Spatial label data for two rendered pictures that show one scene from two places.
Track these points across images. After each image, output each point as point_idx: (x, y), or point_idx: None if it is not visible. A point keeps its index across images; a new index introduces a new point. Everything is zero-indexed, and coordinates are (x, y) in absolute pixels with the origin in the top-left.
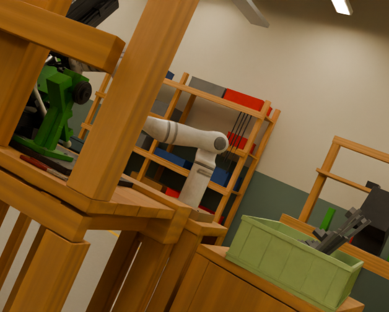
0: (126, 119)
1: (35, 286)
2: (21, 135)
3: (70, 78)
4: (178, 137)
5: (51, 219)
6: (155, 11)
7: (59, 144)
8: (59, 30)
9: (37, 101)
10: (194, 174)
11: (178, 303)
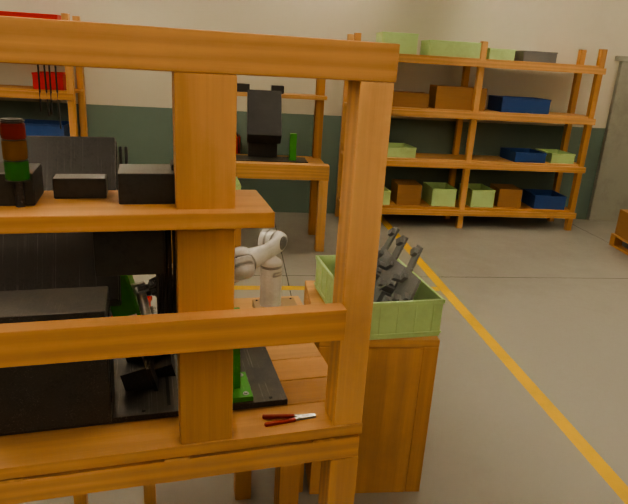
0: (367, 358)
1: (340, 497)
2: (161, 376)
3: None
4: (257, 264)
5: (332, 452)
6: (358, 266)
7: None
8: (284, 327)
9: None
10: (271, 280)
11: None
